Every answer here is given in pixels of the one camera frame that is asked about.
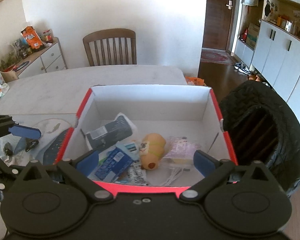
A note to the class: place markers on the sneakers on floor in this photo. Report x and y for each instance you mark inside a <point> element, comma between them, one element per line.
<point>242,68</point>

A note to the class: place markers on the red patterned door rug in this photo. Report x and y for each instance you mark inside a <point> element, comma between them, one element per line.
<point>216,56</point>

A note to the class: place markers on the brown entrance door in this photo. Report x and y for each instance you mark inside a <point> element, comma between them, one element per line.
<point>218,23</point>

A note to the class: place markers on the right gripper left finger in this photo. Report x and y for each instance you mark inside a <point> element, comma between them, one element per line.
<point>77,171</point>

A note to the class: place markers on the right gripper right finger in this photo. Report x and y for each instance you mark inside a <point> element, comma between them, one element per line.
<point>214,171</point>

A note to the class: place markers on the orange plush toy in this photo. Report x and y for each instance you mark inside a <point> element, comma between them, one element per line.
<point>152,149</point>

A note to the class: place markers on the orange bag in basket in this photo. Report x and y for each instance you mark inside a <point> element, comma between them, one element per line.
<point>195,81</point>

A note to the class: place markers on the black jacket on chair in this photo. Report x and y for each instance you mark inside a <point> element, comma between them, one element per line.
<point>262,127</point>

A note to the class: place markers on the cardboard box in cabinet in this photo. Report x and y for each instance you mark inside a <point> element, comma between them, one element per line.
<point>252,35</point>

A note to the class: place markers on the blue wet wipes packet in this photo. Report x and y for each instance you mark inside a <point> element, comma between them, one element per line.
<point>116,162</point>

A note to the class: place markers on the white drawer sideboard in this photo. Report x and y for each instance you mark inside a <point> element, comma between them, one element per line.
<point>50,59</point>

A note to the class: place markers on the white herbal product box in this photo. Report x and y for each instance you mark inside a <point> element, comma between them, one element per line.
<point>131,149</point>

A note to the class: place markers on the orange chips bag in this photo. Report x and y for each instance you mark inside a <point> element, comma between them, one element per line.
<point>32,38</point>

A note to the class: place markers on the white wall cabinet unit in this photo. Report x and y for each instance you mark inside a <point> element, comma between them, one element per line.
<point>276,56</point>

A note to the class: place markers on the white grey tissue pack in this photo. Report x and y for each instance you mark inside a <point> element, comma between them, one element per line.
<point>106,136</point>

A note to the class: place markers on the black foil packet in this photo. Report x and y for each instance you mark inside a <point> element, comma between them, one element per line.
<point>30,144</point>

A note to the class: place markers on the pink snack packet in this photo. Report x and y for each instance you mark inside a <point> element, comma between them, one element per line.
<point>180,150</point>

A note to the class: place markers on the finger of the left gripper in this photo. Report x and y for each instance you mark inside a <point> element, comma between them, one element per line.
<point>9,126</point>
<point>9,172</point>

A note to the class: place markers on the red cardboard box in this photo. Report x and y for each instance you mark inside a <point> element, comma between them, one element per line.
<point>179,110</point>

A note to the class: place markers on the brown wooden chair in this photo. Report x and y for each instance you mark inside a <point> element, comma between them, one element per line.
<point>111,47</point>

